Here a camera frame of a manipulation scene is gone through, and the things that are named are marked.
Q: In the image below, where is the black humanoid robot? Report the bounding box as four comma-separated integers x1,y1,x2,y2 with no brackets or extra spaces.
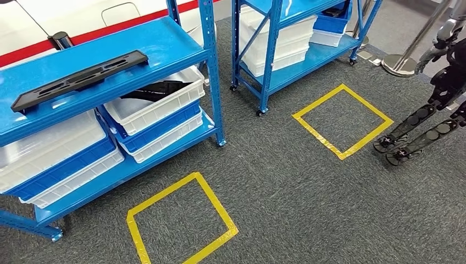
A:
373,0,466,167

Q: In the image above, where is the blue plastic crate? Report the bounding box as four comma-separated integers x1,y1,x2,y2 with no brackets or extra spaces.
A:
5,136,117,201
97,100,202,154
313,0,352,35

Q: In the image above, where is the red barrier belt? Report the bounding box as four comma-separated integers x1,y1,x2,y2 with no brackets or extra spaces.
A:
0,39,56,68
71,0,204,46

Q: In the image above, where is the chrome stanchion post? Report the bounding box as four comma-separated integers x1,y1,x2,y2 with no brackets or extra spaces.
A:
346,0,373,50
381,0,452,77

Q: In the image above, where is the white car body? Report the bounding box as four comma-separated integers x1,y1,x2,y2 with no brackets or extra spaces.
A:
0,0,219,70

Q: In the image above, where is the blue metal shelf rack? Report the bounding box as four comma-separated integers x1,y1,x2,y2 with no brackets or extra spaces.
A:
230,0,383,117
0,0,226,243

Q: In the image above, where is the black stanchion post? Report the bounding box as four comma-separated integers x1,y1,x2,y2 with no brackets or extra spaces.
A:
48,31,75,51

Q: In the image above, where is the long black plastic part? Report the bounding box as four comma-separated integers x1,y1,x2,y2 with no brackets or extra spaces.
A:
10,50,149,114

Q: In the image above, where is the black part in crate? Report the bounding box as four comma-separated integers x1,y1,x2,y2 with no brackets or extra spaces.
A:
120,80,192,103
322,7,345,18

